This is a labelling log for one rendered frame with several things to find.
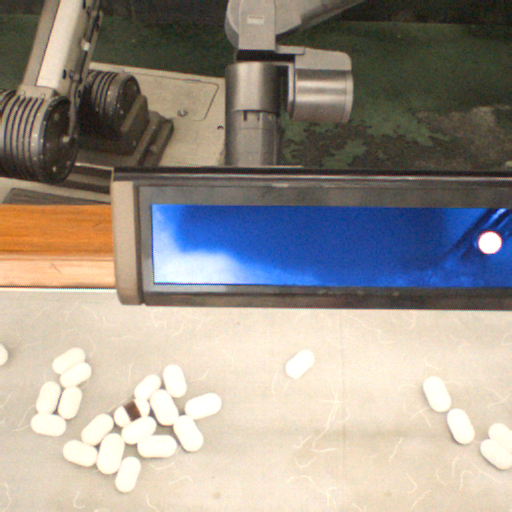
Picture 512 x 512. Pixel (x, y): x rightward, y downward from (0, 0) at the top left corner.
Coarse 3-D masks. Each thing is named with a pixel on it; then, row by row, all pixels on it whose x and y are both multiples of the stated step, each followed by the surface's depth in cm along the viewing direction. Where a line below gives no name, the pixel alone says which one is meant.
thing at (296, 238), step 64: (128, 192) 36; (192, 192) 36; (256, 192) 36; (320, 192) 36; (384, 192) 36; (448, 192) 36; (128, 256) 37; (192, 256) 38; (256, 256) 38; (320, 256) 37; (384, 256) 37; (448, 256) 37
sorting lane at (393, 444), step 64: (0, 320) 76; (64, 320) 76; (128, 320) 76; (192, 320) 76; (256, 320) 76; (320, 320) 76; (384, 320) 76; (448, 320) 76; (0, 384) 70; (128, 384) 70; (192, 384) 70; (256, 384) 70; (320, 384) 70; (384, 384) 70; (448, 384) 70; (0, 448) 66; (128, 448) 66; (256, 448) 66; (320, 448) 66; (384, 448) 66; (448, 448) 66
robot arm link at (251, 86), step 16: (240, 64) 67; (256, 64) 67; (272, 64) 68; (288, 64) 68; (240, 80) 67; (256, 80) 67; (272, 80) 68; (288, 80) 69; (240, 96) 67; (256, 96) 67; (272, 96) 68; (288, 96) 69; (256, 112) 68; (272, 112) 68; (288, 112) 70
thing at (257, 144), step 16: (240, 112) 67; (240, 128) 67; (256, 128) 67; (272, 128) 68; (240, 144) 67; (256, 144) 67; (272, 144) 68; (240, 160) 67; (256, 160) 67; (272, 160) 68
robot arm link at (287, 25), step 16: (240, 0) 66; (288, 0) 66; (304, 0) 66; (320, 0) 66; (336, 0) 67; (352, 0) 68; (288, 16) 66; (304, 16) 66; (320, 16) 68; (288, 32) 71
